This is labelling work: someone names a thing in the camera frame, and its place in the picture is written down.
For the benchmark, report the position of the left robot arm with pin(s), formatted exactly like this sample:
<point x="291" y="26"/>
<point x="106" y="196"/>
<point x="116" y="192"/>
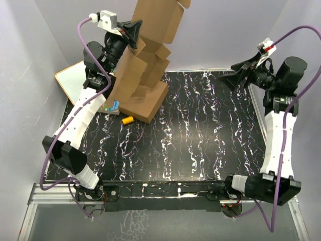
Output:
<point x="62" y="149"/>

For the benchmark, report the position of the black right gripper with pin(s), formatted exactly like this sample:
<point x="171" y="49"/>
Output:
<point x="233" y="80"/>

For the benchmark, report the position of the yellow framed whiteboard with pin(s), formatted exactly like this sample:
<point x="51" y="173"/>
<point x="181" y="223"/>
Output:
<point x="71" y="80"/>

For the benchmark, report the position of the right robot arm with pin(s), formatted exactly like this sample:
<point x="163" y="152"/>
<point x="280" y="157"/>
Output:
<point x="275" y="182"/>

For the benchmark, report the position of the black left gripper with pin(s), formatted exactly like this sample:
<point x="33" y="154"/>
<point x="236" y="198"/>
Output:
<point x="133" y="28"/>

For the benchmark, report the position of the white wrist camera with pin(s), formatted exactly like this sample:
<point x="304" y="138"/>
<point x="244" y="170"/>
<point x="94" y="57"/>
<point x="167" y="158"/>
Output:
<point x="106" y="20"/>
<point x="266" y="49"/>

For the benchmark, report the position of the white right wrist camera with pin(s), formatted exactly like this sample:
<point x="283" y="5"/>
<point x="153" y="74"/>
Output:
<point x="266" y="49"/>

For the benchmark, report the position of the yellow cylinder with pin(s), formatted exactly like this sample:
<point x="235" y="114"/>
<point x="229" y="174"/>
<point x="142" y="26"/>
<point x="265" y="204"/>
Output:
<point x="128" y="120"/>

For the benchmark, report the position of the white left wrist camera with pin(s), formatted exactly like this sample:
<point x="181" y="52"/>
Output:
<point x="106" y="20"/>

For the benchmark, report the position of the colourful blue book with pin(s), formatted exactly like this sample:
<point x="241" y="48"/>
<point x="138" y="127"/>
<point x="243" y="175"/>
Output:
<point x="110" y="107"/>

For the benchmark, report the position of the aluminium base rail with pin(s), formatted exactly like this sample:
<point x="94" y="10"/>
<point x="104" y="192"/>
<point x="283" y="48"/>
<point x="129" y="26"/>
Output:
<point x="154" y="211"/>

